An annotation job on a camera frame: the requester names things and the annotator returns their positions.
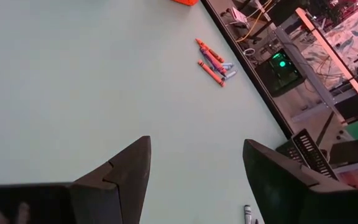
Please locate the black metal table frame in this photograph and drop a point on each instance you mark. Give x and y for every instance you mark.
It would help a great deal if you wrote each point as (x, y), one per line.
(247, 68)

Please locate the grey metal table leg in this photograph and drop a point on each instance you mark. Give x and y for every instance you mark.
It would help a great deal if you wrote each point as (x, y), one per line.
(306, 71)

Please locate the teal table mat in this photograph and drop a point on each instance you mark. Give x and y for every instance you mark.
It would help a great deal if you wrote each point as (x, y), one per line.
(73, 77)

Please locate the wooden table board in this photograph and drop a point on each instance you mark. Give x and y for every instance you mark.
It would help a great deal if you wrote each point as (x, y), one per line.
(328, 49)

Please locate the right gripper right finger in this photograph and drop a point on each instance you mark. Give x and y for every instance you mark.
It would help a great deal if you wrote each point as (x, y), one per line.
(284, 193)

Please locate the black perforated computer case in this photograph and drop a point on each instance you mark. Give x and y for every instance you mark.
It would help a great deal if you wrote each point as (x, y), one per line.
(278, 73)

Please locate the white leaf print cloth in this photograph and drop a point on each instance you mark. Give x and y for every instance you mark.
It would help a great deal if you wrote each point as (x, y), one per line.
(353, 37)

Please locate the black plastic basket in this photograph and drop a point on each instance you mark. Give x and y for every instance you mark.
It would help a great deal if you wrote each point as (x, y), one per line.
(309, 152)

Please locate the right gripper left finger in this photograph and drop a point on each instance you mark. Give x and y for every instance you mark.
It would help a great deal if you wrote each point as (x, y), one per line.
(120, 186)

